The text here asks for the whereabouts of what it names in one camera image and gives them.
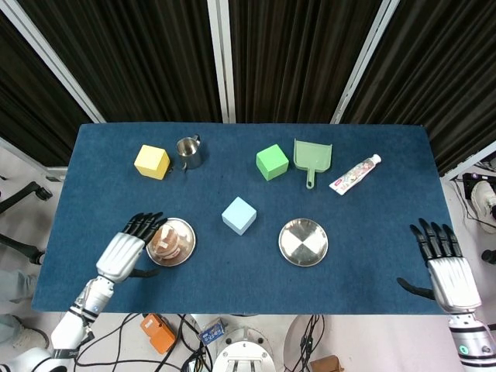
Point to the clear round container brown contents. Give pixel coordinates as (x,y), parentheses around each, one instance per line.
(166,243)

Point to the yellow cube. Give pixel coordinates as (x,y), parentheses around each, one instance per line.
(152,160)

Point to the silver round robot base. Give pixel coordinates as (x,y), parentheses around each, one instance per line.
(244,352)

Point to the black pleated curtain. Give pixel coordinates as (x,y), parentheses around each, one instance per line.
(445,77)
(298,58)
(31,116)
(135,58)

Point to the light blue cube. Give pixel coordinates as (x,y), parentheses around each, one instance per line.
(238,215)

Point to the white toothpaste tube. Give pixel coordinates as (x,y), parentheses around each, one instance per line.
(352,176)

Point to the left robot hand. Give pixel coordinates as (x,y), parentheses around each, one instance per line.
(116,253)

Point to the blue white small packet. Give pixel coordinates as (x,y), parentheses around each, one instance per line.
(212,332)

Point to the white sneaker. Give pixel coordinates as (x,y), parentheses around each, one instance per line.
(483,201)

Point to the black office chair base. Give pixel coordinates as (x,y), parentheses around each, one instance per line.
(27,195)

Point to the brown small box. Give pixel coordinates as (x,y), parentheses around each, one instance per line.
(325,365)

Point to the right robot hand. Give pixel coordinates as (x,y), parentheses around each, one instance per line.
(453,279)

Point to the round steel plate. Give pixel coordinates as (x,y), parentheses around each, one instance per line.
(188,238)
(303,242)

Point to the stainless steel mug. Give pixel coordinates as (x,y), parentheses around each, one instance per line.
(190,153)

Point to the orange box device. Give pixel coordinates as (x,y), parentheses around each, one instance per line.
(159,333)

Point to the white frame post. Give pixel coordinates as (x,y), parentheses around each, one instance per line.
(366,58)
(50,58)
(221,58)

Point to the green cube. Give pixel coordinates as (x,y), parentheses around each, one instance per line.
(272,160)

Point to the blue table cloth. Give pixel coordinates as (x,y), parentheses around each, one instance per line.
(240,279)

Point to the green plastic dustpan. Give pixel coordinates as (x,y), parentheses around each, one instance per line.
(313,157)

